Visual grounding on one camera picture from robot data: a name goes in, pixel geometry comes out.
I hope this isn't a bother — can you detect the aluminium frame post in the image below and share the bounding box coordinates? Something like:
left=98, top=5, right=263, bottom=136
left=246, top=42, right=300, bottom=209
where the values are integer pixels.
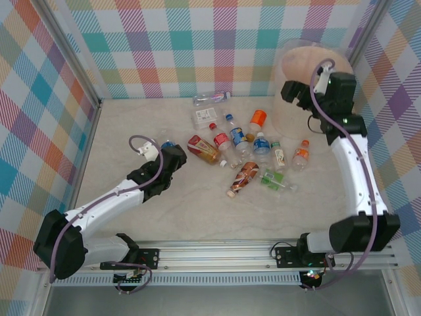
left=347, top=0, right=395, bottom=66
left=39, top=0, right=103, bottom=111

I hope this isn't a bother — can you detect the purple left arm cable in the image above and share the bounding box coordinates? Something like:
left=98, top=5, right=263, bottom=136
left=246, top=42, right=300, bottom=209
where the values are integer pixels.
left=48, top=134, right=164, bottom=296

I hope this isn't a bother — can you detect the amber tea bottle red label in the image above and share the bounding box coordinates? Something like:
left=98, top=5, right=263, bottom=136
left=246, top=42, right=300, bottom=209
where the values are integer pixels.
left=187, top=134, right=230, bottom=168

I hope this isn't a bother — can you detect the white slotted cable duct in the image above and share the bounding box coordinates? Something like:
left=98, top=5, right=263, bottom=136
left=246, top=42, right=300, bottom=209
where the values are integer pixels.
left=51, top=271, right=303, bottom=288

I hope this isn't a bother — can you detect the clear bottle purple pink label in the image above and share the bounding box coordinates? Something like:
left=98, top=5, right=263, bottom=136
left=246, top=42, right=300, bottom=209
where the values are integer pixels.
left=192, top=91, right=232, bottom=107

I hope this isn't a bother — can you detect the orange bottle brown cap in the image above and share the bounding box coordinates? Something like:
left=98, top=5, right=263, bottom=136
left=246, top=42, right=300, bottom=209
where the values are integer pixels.
left=246, top=109, right=268, bottom=142

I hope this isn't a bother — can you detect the long aluminium base rail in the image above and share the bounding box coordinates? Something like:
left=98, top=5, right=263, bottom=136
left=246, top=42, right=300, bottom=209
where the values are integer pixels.
left=38, top=239, right=399, bottom=273

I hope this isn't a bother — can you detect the aluminium table edge rail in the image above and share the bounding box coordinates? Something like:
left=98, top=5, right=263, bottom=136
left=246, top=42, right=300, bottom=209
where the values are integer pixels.
left=64, top=100, right=103, bottom=215

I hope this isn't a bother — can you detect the red label cola bottle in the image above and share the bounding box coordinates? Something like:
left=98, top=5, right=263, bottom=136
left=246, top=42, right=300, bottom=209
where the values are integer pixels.
left=209, top=122, right=243, bottom=169

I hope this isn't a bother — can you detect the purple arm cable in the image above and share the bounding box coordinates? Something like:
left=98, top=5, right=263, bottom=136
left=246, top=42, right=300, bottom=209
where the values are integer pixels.
left=301, top=58, right=379, bottom=292
left=48, top=134, right=164, bottom=296

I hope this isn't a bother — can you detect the blue yellow label bottle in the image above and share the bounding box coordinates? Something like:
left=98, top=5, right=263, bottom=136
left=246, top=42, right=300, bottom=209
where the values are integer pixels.
left=225, top=113, right=253, bottom=158

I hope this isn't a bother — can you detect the flattened clear container white label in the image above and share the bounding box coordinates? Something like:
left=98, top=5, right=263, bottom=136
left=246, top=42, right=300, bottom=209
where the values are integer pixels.
left=191, top=107, right=220, bottom=130

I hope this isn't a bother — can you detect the brown coffee drink bottle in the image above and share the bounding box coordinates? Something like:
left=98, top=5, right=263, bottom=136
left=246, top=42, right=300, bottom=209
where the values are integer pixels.
left=226, top=161, right=260, bottom=199

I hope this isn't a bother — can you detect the green label clear bottle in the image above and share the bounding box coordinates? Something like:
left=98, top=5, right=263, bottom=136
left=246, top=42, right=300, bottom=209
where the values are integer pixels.
left=259, top=168, right=300, bottom=194

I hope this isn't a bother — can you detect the beige round bin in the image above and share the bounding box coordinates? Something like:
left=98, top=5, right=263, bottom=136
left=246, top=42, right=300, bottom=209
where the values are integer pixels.
left=272, top=38, right=355, bottom=141

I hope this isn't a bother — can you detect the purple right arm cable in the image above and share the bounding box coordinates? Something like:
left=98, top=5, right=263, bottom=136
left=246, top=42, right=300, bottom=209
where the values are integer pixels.
left=301, top=58, right=379, bottom=292

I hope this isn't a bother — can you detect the small circuit board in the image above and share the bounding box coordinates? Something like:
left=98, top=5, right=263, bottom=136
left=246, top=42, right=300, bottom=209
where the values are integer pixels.
left=112, top=271, right=145, bottom=286
left=301, top=269, right=326, bottom=286

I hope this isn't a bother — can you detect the small green cap bottle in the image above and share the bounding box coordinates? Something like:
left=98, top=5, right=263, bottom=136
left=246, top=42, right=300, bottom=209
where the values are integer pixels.
left=271, top=140, right=287, bottom=172

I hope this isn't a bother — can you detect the orange cap orange label bottle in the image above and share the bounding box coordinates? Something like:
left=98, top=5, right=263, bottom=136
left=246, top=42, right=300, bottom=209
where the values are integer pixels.
left=291, top=139, right=311, bottom=172

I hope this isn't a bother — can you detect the blue label water bottle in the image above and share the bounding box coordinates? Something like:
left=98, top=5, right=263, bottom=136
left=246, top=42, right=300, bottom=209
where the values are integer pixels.
left=252, top=131, right=272, bottom=165

